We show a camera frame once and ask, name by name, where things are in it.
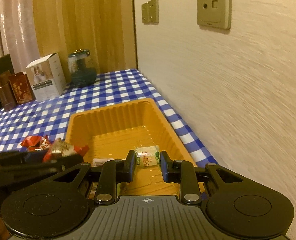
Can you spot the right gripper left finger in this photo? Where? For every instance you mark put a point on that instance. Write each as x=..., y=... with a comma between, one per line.
x=112, y=173

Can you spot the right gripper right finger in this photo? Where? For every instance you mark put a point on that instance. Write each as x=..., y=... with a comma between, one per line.
x=183, y=173

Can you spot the yellow green snack packet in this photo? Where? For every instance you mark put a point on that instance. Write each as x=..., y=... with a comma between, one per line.
x=147, y=156

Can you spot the red candy wrapper large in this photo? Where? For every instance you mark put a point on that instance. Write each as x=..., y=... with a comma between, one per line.
x=36, y=143

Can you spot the red snack packet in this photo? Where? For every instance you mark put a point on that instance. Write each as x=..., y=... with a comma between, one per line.
x=60, y=149

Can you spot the grey printed snack packet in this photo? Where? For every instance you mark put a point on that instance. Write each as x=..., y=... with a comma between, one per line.
x=97, y=162

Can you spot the orange plastic tray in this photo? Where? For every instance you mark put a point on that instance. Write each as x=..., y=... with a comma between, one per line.
x=110, y=132

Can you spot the blue white checkered tablecloth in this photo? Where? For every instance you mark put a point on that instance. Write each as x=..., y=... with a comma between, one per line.
x=51, y=116

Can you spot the red chinese gift box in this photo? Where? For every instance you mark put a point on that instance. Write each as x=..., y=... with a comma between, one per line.
x=21, y=88

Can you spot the green glass jar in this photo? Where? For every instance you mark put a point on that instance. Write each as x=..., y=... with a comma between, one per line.
x=82, y=68

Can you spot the brown metal thermos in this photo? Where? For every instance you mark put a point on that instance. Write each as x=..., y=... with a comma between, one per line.
x=7, y=98

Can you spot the white product box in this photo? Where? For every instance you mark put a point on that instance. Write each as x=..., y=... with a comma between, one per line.
x=46, y=77

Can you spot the wooden door panel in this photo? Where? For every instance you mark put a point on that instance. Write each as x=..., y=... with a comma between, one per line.
x=105, y=27

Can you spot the beige curtain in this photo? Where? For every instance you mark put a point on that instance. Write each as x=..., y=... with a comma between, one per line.
x=17, y=33

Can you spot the double wall switch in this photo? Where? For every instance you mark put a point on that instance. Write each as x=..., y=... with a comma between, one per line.
x=150, y=12

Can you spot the wall socket plate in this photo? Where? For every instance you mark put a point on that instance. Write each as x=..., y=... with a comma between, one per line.
x=214, y=13

